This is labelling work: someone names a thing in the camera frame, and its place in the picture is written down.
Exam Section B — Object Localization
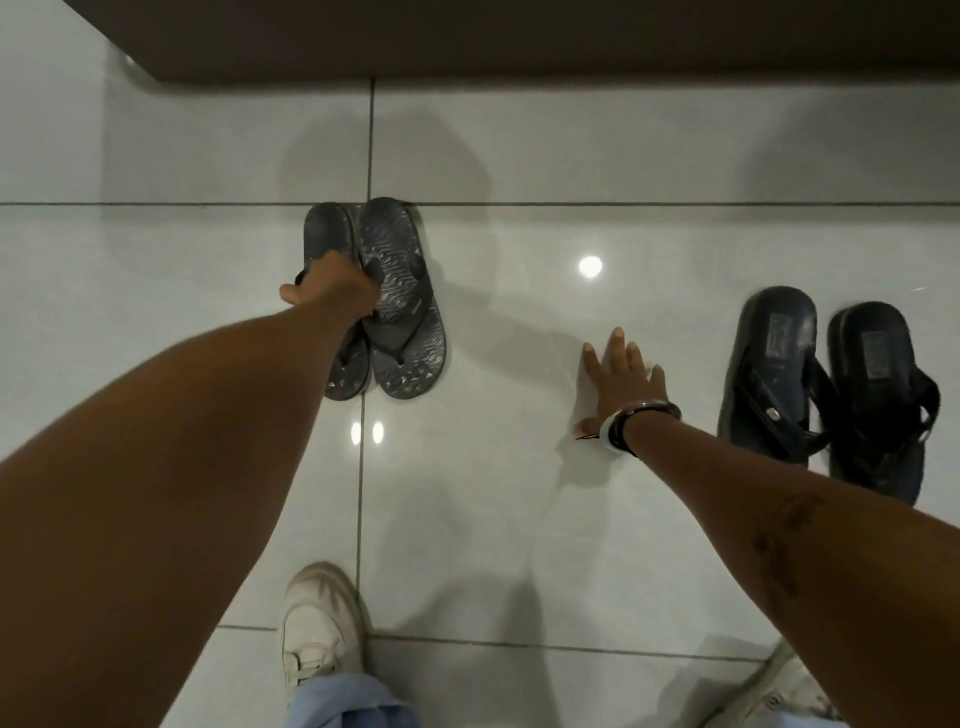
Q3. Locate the black strapped sandal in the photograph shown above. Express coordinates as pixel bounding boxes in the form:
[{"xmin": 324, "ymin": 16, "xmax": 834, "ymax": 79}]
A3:
[
  {"xmin": 717, "ymin": 285, "xmax": 840, "ymax": 468},
  {"xmin": 826, "ymin": 301, "xmax": 942, "ymax": 507}
]

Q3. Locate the black wrist cord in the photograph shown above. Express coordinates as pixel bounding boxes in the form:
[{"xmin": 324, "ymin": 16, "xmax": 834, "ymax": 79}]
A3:
[{"xmin": 608, "ymin": 408, "xmax": 640, "ymax": 459}]

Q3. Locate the person's right forearm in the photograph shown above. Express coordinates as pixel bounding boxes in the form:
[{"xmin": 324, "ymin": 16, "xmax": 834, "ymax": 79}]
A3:
[{"xmin": 627, "ymin": 411, "xmax": 960, "ymax": 728}]

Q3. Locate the light blue jeans leg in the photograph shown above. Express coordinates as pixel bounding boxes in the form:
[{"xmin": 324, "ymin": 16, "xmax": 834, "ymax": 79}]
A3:
[{"xmin": 282, "ymin": 672, "xmax": 423, "ymax": 728}]

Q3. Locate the dark grey flip-flop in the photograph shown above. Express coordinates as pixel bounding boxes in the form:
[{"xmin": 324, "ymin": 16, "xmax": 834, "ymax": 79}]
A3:
[
  {"xmin": 302, "ymin": 202, "xmax": 373, "ymax": 402},
  {"xmin": 356, "ymin": 197, "xmax": 448, "ymax": 401}
]

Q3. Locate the person's right hand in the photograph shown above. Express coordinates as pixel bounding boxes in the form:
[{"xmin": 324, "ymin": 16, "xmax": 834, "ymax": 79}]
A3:
[{"xmin": 573, "ymin": 327, "xmax": 669, "ymax": 441}]

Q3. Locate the person's left hand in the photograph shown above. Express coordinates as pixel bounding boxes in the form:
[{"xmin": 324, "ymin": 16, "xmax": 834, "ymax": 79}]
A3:
[{"xmin": 279, "ymin": 251, "xmax": 381, "ymax": 322}]

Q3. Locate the person's white sneaker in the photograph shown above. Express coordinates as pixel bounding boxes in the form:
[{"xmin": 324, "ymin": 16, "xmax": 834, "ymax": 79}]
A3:
[
  {"xmin": 700, "ymin": 639, "xmax": 850, "ymax": 728},
  {"xmin": 278, "ymin": 561, "xmax": 369, "ymax": 711}
]

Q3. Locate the person's left forearm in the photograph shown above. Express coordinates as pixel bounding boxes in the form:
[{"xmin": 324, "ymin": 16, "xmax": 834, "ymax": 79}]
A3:
[{"xmin": 0, "ymin": 303, "xmax": 370, "ymax": 728}]

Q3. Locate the dark brown cabinet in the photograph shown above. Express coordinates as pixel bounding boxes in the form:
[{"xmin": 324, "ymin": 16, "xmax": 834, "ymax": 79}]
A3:
[{"xmin": 63, "ymin": 0, "xmax": 960, "ymax": 86}]

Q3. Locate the person's left white sneaker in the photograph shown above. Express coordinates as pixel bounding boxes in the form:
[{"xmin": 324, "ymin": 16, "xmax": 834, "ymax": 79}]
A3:
[{"xmin": 278, "ymin": 561, "xmax": 369, "ymax": 711}]

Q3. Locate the brown bangle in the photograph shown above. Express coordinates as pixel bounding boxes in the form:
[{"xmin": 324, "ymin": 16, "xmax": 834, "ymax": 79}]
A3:
[{"xmin": 621, "ymin": 399, "xmax": 683, "ymax": 423}]

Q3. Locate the person's right white sneaker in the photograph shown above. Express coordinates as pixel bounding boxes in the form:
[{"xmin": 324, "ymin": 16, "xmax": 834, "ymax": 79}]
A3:
[{"xmin": 700, "ymin": 639, "xmax": 850, "ymax": 728}]

